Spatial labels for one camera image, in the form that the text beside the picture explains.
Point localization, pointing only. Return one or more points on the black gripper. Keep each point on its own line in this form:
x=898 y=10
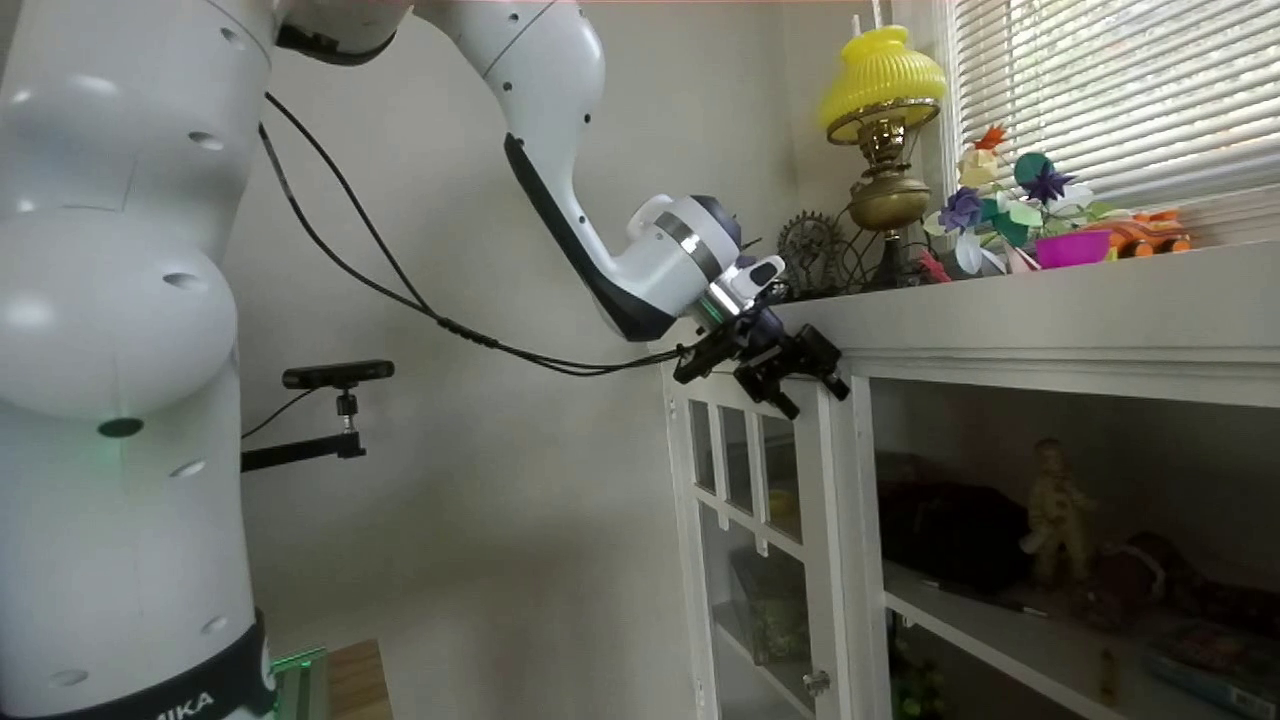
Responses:
x=768 y=347

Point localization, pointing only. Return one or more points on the white glass-paned cabinet door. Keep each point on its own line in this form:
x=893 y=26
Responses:
x=816 y=563

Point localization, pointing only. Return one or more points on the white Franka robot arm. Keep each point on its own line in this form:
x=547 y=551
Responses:
x=121 y=304

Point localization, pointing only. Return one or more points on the white built-in cabinet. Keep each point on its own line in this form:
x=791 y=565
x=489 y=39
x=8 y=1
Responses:
x=1015 y=326

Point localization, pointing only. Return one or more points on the small metal door knob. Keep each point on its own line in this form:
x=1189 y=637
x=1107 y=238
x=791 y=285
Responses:
x=815 y=681

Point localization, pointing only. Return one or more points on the purple paper flower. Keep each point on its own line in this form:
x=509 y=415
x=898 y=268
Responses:
x=962 y=209

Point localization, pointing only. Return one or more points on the black bag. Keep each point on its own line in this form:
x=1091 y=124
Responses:
x=953 y=526

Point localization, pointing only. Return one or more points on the orange white paper flower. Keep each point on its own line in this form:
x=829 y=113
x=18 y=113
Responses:
x=986 y=163

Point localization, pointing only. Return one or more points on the pink bowl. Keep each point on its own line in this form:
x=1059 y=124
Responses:
x=1069 y=251

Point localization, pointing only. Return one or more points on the yellow standing figurine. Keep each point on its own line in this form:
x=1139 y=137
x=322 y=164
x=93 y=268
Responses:
x=1059 y=515

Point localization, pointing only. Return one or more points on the yellow shade brass oil lamp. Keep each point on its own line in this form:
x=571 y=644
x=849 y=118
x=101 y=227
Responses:
x=883 y=80

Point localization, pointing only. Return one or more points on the teal paper flower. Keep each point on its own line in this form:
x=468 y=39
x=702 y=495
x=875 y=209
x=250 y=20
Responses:
x=1048 y=182

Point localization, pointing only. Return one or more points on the green leafy item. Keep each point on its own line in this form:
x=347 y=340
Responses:
x=916 y=694

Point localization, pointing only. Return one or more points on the orange plastic toy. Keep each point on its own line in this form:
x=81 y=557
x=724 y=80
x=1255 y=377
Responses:
x=1145 y=238

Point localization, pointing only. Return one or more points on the dark brown item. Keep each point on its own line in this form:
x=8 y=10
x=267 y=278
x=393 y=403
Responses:
x=1134 y=572

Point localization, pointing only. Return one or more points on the white window blinds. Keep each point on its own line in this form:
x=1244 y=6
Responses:
x=1134 y=93

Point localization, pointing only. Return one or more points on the tiny tan figure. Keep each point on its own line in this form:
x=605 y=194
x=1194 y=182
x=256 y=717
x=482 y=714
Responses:
x=1107 y=678

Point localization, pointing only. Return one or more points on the teal flat item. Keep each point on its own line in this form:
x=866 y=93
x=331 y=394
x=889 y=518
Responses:
x=1205 y=684

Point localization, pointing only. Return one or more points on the wooden board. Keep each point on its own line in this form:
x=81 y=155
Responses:
x=357 y=681

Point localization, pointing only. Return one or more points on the green translucent item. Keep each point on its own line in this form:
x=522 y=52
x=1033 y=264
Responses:
x=297 y=684

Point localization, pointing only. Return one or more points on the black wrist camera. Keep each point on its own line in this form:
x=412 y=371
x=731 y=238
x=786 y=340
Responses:
x=767 y=388

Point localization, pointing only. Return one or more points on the black bar camera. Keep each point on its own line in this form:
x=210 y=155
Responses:
x=333 y=372

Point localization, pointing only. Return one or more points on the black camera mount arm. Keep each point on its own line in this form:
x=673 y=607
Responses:
x=302 y=450

